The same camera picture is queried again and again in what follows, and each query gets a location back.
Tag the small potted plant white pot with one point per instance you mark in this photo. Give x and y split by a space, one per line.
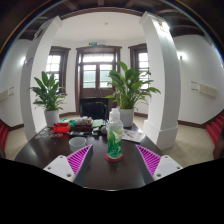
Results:
50 96

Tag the green exit sign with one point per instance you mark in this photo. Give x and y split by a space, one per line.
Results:
92 43

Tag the wall lamp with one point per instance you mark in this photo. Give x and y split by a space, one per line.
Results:
181 55

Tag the brown framed window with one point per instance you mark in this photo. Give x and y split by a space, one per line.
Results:
53 65
143 63

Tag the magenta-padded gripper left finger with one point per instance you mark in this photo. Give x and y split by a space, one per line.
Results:
58 166

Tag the large potted plant white pot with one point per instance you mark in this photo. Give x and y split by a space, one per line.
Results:
126 115

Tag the white cup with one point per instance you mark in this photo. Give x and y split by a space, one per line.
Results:
77 145

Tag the flat round red coaster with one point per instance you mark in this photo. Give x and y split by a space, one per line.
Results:
114 160

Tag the green packet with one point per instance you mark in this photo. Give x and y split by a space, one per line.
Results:
68 122

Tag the printed paper leaflet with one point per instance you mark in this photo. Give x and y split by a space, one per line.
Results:
133 135

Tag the brown framed glass door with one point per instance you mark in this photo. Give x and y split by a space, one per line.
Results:
90 75

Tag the red box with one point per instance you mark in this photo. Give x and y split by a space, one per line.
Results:
61 128

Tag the red carpeted stairs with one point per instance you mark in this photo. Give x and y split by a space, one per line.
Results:
216 130
3 135

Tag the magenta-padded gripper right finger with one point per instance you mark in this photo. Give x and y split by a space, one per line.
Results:
166 166

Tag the green notebook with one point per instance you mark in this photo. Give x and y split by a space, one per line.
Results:
97 123

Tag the black chair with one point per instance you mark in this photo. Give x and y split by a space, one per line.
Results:
94 108

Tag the clear bottle with green label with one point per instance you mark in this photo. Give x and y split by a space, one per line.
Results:
114 140

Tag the round stickers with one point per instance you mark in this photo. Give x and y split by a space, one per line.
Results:
46 134

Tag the black pouch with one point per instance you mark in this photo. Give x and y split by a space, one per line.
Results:
76 133

